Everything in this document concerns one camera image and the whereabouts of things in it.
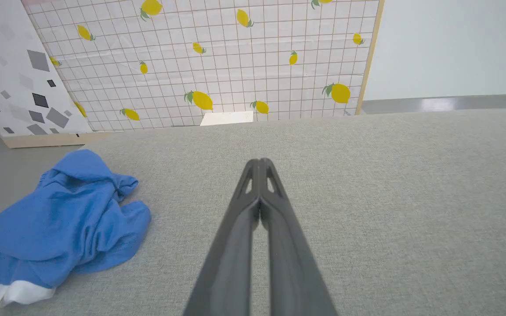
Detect lemon print grid panel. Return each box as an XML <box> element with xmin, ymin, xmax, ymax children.
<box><xmin>21</xmin><ymin>0</ymin><xmax>386</xmax><ymax>132</ymax></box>

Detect grey fabric sofa surface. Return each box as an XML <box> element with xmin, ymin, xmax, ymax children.
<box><xmin>0</xmin><ymin>109</ymin><xmax>506</xmax><ymax>316</ymax></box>

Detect grey terrazzo print panel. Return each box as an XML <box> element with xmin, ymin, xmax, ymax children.
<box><xmin>0</xmin><ymin>0</ymin><xmax>113</xmax><ymax>149</ymax></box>

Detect white box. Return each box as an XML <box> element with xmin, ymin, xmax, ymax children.
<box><xmin>200</xmin><ymin>111</ymin><xmax>254</xmax><ymax>127</ymax></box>

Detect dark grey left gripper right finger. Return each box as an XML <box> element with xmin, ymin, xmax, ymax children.
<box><xmin>260</xmin><ymin>158</ymin><xmax>338</xmax><ymax>316</ymax></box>

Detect blue shorts with white stripes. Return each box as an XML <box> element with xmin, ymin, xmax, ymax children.
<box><xmin>0</xmin><ymin>149</ymin><xmax>152</xmax><ymax>308</ymax></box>

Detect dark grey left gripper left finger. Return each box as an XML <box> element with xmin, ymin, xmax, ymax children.
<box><xmin>183</xmin><ymin>158</ymin><xmax>260</xmax><ymax>316</ymax></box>

